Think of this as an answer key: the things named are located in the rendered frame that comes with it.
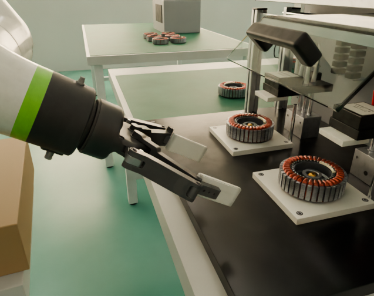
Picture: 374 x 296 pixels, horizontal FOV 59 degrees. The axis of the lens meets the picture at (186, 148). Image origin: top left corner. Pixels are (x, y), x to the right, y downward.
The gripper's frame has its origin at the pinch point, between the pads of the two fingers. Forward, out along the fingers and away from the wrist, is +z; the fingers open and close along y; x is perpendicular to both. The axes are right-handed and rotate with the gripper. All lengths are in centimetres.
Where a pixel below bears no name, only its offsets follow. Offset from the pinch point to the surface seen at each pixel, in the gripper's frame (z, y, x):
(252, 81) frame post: 24, -42, 15
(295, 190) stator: 14.3, 2.5, 2.9
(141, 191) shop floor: 46, -126, -71
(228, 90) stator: 29, -62, 9
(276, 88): 17.7, -21.9, 16.1
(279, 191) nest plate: 14.3, -0.2, 0.9
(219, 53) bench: 62, -157, 21
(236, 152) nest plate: 14.0, -16.8, 0.2
